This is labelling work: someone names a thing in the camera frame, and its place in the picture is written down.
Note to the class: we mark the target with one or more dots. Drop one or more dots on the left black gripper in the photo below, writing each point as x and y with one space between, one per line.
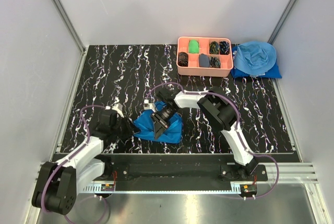
130 129

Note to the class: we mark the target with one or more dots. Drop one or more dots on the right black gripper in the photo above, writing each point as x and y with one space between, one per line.
160 125

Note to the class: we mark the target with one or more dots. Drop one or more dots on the blue cloth napkin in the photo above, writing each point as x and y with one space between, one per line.
171 136

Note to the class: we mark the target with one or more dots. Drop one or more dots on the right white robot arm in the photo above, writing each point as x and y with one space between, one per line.
222 115

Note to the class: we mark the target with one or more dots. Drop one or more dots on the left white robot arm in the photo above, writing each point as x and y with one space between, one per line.
59 183

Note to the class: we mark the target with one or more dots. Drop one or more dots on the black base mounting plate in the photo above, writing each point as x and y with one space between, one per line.
207 173

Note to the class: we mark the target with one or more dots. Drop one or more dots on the dark patterned rolled tie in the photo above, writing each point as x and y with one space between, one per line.
182 59

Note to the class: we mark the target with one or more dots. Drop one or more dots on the pink compartment tray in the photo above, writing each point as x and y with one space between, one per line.
193 68

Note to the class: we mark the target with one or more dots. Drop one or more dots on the grey rolled cloth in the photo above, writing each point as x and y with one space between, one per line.
204 61

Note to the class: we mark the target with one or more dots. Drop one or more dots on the dark floral rolled tie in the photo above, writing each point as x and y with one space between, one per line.
215 62

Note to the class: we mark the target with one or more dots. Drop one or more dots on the green rolled cloth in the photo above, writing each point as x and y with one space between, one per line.
193 46

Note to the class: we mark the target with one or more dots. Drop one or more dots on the green patterned rolled tie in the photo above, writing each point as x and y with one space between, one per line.
214 47

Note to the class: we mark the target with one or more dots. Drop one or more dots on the navy dotted rolled tie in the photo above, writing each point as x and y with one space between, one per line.
224 47

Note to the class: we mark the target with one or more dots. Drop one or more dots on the light blue bucket hat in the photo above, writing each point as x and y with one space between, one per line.
255 57

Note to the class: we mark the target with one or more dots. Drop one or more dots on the blue folded cloth bag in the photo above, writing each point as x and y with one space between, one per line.
272 73

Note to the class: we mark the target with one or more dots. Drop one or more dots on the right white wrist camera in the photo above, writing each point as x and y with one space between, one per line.
149 106

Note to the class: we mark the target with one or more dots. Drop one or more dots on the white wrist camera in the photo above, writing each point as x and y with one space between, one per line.
118 108
149 106

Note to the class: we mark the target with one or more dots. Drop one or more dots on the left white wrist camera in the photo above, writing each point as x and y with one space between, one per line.
118 108

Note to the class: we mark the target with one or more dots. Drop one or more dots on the left aluminium frame post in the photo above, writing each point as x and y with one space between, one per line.
69 25

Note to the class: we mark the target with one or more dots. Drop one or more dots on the aluminium frame post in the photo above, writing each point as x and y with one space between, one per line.
69 25
282 20

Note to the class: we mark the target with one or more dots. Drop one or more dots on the right aluminium frame post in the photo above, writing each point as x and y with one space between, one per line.
282 20

